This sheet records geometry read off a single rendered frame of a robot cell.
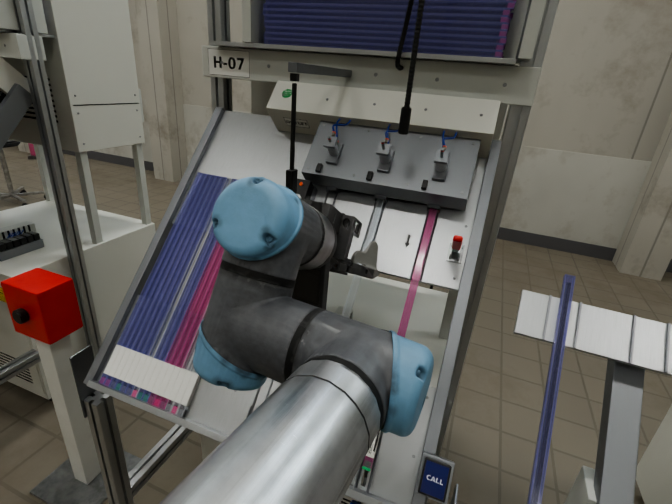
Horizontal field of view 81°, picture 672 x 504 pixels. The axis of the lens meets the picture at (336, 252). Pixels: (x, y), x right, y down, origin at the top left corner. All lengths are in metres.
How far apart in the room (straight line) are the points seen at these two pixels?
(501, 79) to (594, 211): 3.36
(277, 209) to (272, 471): 0.20
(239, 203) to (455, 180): 0.52
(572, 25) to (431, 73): 3.17
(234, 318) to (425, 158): 0.56
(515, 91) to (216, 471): 0.82
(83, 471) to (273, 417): 1.48
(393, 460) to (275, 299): 0.44
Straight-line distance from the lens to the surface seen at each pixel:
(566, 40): 4.03
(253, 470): 0.22
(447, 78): 0.91
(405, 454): 0.74
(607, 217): 4.23
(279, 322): 0.34
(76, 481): 1.78
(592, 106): 4.05
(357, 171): 0.81
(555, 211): 4.15
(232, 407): 0.81
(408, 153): 0.82
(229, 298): 0.37
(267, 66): 1.04
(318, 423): 0.25
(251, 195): 0.35
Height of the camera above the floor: 1.33
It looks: 24 degrees down
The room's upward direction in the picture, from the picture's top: 5 degrees clockwise
